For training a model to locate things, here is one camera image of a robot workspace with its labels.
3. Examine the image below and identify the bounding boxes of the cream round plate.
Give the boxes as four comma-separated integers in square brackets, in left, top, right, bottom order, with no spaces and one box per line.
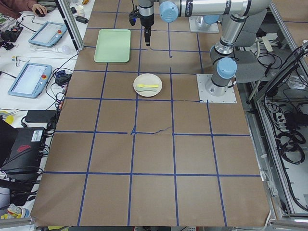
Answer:
[133,73,163,97]

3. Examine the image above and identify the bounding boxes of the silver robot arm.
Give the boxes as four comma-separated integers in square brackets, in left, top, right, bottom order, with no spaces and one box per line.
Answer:
[159,0,270,97]

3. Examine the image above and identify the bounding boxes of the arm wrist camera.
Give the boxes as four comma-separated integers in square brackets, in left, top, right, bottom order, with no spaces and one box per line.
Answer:
[129,11,139,26]

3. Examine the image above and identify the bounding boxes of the black power adapter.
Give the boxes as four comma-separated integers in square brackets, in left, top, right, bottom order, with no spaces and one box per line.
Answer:
[25,110,56,123]

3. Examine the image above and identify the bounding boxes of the black laptop computer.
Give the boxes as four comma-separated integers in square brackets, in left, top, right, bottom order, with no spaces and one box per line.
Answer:
[0,120,46,187]

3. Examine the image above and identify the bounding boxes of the white light bulb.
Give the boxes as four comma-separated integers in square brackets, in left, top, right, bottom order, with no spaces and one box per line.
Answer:
[53,45,71,55]

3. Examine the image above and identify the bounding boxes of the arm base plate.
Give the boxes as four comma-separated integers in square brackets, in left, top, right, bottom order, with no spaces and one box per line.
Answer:
[189,15,220,33]
[196,74,237,103]

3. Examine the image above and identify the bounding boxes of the blue teach pendant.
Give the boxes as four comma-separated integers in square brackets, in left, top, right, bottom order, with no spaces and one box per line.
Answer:
[28,22,67,47]
[8,62,52,98]

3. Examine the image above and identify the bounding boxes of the grey office chair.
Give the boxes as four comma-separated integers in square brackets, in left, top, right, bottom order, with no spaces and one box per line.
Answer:
[232,7,268,84]

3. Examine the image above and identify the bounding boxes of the far blue teach pendant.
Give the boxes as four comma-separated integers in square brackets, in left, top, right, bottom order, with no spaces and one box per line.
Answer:
[28,22,67,47]

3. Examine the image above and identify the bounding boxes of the light green tray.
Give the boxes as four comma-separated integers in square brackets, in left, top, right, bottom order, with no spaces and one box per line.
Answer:
[94,29,131,63]

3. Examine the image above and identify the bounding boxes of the aluminium frame post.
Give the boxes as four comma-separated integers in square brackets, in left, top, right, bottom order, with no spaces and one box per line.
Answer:
[55,0,84,51]

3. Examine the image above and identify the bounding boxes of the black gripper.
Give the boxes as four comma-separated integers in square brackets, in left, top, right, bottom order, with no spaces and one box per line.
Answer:
[138,0,154,46]

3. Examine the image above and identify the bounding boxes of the operator hand on mouse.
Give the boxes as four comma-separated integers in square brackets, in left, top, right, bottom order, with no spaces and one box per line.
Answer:
[32,3,48,15]

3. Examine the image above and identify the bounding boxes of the yellow plastic fork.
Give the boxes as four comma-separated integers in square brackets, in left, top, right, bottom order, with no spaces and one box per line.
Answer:
[137,84,159,88]

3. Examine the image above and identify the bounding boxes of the near blue teach pendant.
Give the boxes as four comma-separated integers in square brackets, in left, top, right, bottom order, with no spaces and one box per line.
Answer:
[8,62,52,98]

